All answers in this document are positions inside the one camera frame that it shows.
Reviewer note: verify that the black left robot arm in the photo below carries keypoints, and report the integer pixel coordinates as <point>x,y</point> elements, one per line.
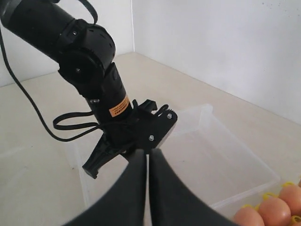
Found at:
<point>85,54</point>

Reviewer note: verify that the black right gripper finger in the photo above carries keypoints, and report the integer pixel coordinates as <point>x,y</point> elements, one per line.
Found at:
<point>172,203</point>

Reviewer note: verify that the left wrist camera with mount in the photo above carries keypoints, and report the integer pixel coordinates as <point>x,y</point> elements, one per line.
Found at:
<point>153,128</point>

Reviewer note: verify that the clear plastic bin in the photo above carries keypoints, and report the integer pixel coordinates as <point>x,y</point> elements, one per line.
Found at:
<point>212,162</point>

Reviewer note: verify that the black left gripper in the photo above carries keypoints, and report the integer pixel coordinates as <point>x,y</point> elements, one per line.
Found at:
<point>125,128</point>

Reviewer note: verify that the yellow plastic egg tray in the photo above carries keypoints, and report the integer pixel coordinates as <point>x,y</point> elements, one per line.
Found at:
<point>295,220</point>

